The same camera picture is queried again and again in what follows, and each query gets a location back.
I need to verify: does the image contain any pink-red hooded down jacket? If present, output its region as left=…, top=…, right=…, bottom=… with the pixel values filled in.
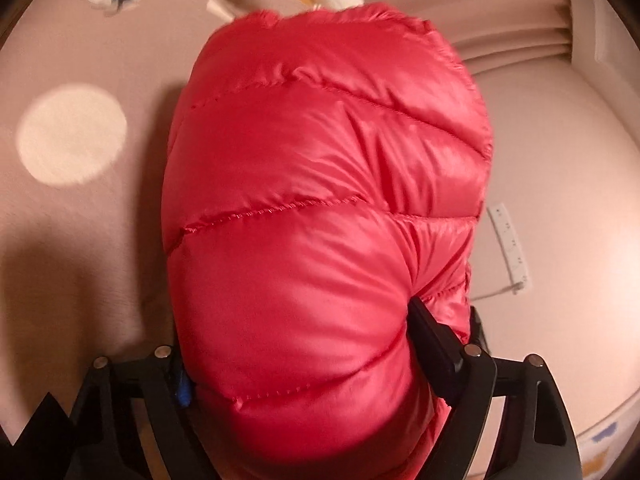
left=162, top=3, right=492, bottom=479

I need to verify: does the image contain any pink curtain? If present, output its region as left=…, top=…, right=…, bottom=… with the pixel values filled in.
left=366, top=0, right=573, bottom=75

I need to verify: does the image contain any brown polka dot duvet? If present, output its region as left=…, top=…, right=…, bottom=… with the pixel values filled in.
left=0, top=0, right=321, bottom=480

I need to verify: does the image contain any white wall power strip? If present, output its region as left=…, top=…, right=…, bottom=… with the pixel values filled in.
left=487, top=203, right=530, bottom=295

